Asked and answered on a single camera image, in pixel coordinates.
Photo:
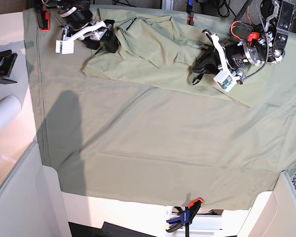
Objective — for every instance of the white paper roll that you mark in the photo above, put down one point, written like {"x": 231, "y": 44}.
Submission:
{"x": 10, "y": 107}

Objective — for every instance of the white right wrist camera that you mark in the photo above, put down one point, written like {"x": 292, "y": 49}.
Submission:
{"x": 94, "y": 32}

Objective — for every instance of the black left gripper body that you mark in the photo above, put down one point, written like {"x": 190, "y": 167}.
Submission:
{"x": 245, "y": 53}

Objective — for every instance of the orange black clamp top middle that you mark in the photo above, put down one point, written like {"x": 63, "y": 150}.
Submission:
{"x": 190, "y": 12}

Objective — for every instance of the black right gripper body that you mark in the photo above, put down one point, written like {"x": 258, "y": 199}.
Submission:
{"x": 75, "y": 18}

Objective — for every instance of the orange black clamp top left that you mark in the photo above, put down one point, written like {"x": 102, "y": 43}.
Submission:
{"x": 43, "y": 16}

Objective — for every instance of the light green T-shirt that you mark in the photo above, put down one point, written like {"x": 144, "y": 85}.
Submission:
{"x": 160, "y": 51}

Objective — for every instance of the orange black clamp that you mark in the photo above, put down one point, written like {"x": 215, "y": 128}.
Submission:
{"x": 43, "y": 16}
{"x": 190, "y": 12}

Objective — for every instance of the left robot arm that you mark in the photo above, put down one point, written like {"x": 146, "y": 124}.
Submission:
{"x": 275, "y": 20}

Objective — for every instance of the black tablet on stand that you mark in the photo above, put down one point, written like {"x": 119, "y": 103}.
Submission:
{"x": 7, "y": 61}

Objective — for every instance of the blue orange bar clamp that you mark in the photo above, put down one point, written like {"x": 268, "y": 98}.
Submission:
{"x": 185, "y": 217}

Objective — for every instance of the grey-green table cloth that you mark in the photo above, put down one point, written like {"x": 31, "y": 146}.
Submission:
{"x": 136, "y": 142}

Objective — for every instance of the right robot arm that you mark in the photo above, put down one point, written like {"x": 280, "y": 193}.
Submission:
{"x": 83, "y": 5}

